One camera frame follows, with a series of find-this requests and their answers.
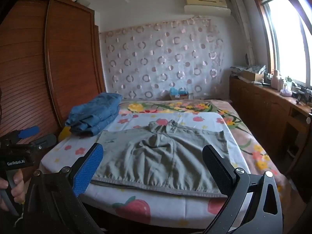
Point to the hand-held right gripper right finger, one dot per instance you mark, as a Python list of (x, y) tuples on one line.
[(214, 168)]

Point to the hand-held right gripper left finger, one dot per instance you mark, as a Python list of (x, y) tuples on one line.
[(89, 168)]

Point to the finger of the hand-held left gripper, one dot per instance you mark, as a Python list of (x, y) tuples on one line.
[(29, 131), (45, 140)]

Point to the grey pants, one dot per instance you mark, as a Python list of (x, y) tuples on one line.
[(151, 160)]

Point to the person's left hand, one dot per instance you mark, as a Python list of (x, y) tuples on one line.
[(17, 182)]

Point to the floral pink blanket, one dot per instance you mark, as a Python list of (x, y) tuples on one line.
[(243, 136)]

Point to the folded blue denim jeans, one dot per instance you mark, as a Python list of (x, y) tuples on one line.
[(97, 112)]

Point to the strawberry print bed sheet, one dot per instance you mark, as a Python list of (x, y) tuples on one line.
[(170, 207)]

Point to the wooden cabinet counter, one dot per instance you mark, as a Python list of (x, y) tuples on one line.
[(263, 107)]

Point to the cardboard box with blue cloth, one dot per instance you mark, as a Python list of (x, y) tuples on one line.
[(179, 93)]

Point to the wooden slatted wardrobe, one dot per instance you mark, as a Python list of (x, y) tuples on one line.
[(68, 53)]

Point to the open cardboard box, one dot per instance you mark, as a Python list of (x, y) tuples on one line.
[(252, 76)]

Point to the black small tripods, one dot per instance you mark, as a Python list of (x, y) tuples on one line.
[(302, 93)]

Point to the beige window curtain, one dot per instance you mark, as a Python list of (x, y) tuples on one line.
[(241, 24)]

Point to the window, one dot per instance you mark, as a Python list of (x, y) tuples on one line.
[(287, 36)]

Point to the cream air conditioner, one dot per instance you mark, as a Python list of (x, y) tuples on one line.
[(207, 4)]

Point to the circle pattern wall curtain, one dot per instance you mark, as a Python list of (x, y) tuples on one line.
[(160, 61)]

